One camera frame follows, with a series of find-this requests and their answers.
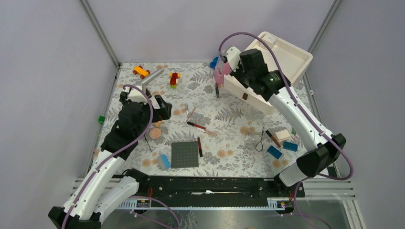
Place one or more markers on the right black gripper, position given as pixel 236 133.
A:
pixel 235 72

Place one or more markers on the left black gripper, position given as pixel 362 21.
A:
pixel 163 113

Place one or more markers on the thin pink stick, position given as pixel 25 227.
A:
pixel 190 114

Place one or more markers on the red black lip gloss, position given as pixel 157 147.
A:
pixel 196 125

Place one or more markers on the cream three-drawer organizer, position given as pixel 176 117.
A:
pixel 293 61

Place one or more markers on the white cosmetic box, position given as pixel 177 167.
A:
pixel 282 135

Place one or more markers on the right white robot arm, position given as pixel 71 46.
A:
pixel 323 146

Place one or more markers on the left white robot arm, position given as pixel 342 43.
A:
pixel 89 207

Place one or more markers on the small peach makeup sponge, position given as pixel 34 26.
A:
pixel 157 124

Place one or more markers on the round peach makeup sponge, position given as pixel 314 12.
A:
pixel 154 133

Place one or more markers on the brown red makeup pencil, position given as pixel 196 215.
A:
pixel 273 139

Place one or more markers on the small pink lip tube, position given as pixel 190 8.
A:
pixel 186 108

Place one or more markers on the red yellow toy figure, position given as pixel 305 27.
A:
pixel 174 79

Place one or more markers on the blue toy brick back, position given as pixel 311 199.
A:
pixel 214 62

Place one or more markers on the grey lego baseplate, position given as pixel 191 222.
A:
pixel 184 154

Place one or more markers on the dark red lipstick tube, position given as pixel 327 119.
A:
pixel 200 147

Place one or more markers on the blue grey lego brick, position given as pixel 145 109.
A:
pixel 163 162

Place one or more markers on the orange toy car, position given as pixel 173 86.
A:
pixel 139 70

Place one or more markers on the green clip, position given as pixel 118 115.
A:
pixel 101 119

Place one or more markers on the clear plastic bag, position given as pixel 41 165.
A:
pixel 253 137

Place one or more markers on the blue lego brick left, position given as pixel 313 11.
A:
pixel 274 152

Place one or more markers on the blue lego brick right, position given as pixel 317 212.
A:
pixel 290 146

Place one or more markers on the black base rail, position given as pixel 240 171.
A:
pixel 205 192

